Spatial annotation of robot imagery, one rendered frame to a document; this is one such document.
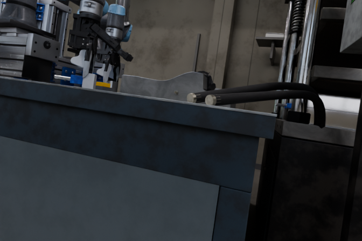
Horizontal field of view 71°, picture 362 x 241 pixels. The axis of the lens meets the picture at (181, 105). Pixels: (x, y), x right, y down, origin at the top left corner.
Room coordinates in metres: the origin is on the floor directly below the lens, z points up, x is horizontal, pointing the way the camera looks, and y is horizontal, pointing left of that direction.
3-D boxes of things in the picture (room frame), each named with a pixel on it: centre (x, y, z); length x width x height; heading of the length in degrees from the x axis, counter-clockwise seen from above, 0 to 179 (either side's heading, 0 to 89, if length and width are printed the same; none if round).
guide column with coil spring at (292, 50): (1.79, -0.73, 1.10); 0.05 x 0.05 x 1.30
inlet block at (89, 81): (0.86, 0.37, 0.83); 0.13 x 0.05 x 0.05; 100
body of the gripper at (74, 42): (0.87, 0.36, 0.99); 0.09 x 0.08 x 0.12; 100
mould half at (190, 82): (1.20, 0.01, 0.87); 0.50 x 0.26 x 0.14; 74
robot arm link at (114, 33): (1.17, 0.35, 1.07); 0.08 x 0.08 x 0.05
